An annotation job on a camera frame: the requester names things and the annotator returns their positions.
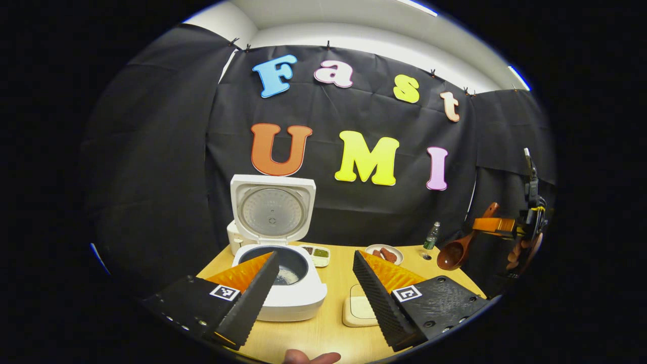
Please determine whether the white rice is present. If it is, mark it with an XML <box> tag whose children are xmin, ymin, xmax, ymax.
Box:
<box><xmin>349</xmin><ymin>296</ymin><xmax>377</xmax><ymax>320</ymax></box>

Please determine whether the clear glass tray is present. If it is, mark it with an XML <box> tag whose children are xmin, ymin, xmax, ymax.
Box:
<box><xmin>342</xmin><ymin>283</ymin><xmax>380</xmax><ymax>328</ymax></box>

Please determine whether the wooden spoon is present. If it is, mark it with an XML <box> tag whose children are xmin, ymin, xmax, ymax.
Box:
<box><xmin>437</xmin><ymin>202</ymin><xmax>500</xmax><ymax>271</ymax></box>

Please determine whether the white rice cooker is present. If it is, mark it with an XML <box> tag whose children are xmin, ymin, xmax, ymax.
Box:
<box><xmin>226</xmin><ymin>174</ymin><xmax>328</xmax><ymax>323</ymax></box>

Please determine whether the white divided grain dish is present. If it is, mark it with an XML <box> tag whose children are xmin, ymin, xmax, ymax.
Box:
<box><xmin>301</xmin><ymin>245</ymin><xmax>331</xmax><ymax>268</ymax></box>

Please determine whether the clear plastic water bottle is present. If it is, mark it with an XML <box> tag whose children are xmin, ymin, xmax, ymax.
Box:
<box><xmin>424</xmin><ymin>221</ymin><xmax>441</xmax><ymax>251</ymax></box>

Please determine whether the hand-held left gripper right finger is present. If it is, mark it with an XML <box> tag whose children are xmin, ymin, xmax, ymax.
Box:
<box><xmin>352</xmin><ymin>250</ymin><xmax>490</xmax><ymax>353</ymax></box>

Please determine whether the white round plate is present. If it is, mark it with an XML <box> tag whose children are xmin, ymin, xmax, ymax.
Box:
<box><xmin>365</xmin><ymin>244</ymin><xmax>404</xmax><ymax>266</ymax></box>

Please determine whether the ceiling light panel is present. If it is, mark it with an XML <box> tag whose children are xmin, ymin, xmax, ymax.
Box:
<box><xmin>397</xmin><ymin>0</ymin><xmax>438</xmax><ymax>17</ymax></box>
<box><xmin>508</xmin><ymin>65</ymin><xmax>531</xmax><ymax>92</ymax></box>

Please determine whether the white toaster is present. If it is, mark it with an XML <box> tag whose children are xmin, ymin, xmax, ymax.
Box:
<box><xmin>226</xmin><ymin>220</ymin><xmax>242</xmax><ymax>256</ymax></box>

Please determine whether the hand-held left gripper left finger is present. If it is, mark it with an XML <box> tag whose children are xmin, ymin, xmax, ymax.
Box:
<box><xmin>142</xmin><ymin>251</ymin><xmax>280</xmax><ymax>351</ymax></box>

